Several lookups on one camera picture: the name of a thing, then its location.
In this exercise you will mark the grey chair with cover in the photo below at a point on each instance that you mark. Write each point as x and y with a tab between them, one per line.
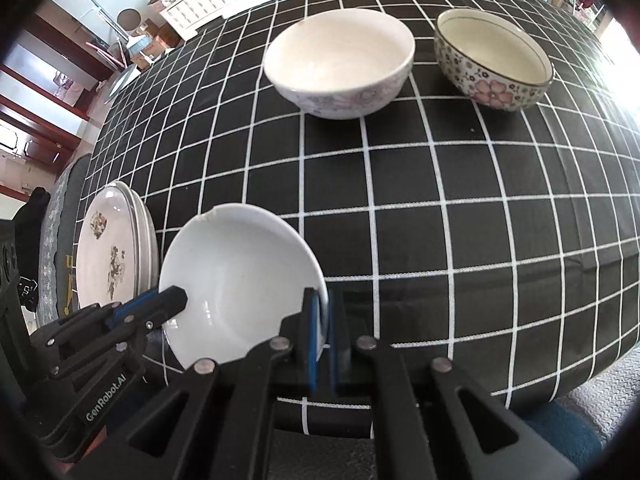
56	254

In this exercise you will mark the small patterned flower bowl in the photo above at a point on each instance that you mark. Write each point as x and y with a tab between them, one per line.
490	60

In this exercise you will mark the cream bowl floral outside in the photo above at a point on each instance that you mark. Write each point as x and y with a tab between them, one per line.
341	64

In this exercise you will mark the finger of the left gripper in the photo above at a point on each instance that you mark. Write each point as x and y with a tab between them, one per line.
82	328
138	317

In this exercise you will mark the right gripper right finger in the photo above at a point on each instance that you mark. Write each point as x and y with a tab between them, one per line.
438	422

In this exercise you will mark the black white checked tablecloth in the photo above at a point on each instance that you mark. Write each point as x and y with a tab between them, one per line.
508	242

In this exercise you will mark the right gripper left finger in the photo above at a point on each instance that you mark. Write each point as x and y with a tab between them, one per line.
215	421

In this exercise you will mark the white plate pink flowers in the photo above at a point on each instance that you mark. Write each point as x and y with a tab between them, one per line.
146	261

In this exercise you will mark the white plate green floral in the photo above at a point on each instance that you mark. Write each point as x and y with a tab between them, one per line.
106	263

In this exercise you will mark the white chipped bowl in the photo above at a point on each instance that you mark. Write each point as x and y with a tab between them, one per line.
243	270

